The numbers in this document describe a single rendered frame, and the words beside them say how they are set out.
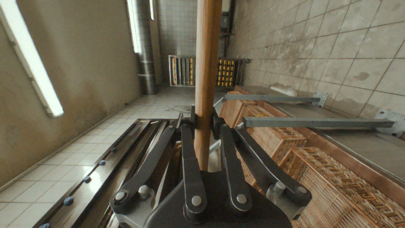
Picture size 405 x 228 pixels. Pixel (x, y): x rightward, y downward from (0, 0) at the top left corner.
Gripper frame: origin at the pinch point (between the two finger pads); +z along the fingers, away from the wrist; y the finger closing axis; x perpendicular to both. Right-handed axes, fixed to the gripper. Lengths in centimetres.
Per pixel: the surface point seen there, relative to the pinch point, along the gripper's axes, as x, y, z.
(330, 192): -41, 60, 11
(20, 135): -47, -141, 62
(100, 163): -76, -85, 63
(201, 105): 3.2, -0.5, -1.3
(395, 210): -27, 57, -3
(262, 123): -18, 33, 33
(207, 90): 5.5, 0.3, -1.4
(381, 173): -22, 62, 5
